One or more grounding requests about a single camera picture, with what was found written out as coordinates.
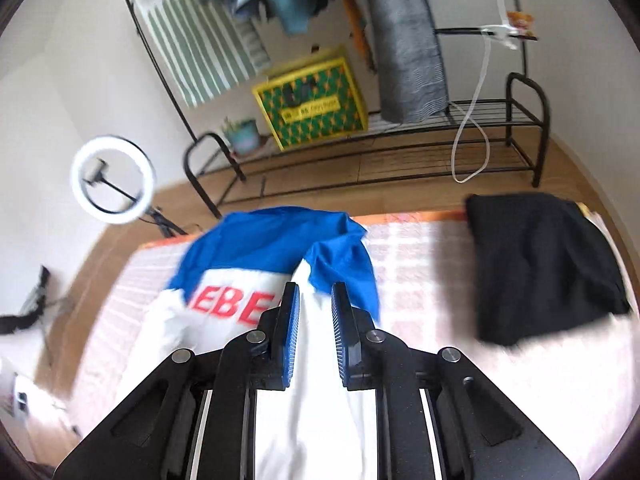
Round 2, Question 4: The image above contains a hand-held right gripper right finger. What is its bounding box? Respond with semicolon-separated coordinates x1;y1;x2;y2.
331;282;581;480

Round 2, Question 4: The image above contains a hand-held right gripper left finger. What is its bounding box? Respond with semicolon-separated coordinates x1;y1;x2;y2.
52;282;301;480

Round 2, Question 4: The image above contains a white and blue jacket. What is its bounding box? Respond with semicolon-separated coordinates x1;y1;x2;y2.
145;205;383;480

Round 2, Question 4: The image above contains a black metal clothes rack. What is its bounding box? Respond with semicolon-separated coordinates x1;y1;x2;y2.
112;0;551;218

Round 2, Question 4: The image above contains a pink plaid blanket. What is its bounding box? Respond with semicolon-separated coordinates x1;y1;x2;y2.
75;210;640;480

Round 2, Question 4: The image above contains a small potted plant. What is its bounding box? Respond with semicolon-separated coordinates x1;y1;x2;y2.
220;116;263;157

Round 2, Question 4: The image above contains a black folded garment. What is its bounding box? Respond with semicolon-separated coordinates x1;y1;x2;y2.
465;191;632;347

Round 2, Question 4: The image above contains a yellow green patterned box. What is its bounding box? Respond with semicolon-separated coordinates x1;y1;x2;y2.
251;45;370;152

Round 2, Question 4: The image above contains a grey plaid coat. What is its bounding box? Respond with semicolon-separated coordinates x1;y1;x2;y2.
357;0;448;123

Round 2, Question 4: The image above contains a green striped hanging cloth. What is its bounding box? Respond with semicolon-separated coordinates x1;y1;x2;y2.
127;0;271;108

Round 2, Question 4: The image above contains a brown teddy bear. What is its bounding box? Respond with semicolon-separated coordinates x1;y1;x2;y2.
506;10;540;41

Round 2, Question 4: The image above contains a white ring light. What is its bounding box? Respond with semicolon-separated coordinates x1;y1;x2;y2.
70;134;188;237

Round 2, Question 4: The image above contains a white cable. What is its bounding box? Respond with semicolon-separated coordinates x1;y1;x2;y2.
450;35;493;184

